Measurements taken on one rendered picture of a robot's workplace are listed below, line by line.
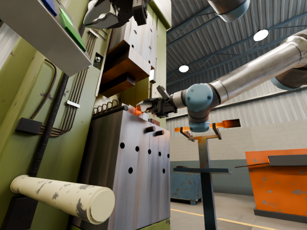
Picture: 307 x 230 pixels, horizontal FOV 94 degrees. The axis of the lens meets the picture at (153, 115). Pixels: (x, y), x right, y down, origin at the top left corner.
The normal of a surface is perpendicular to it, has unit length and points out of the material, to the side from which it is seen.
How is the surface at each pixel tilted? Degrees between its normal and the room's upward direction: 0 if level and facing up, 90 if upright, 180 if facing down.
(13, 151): 90
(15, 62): 90
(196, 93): 90
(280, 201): 90
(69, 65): 150
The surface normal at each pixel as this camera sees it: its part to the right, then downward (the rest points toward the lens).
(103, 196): 0.79, -0.21
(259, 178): -0.61, -0.33
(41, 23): 0.45, 0.77
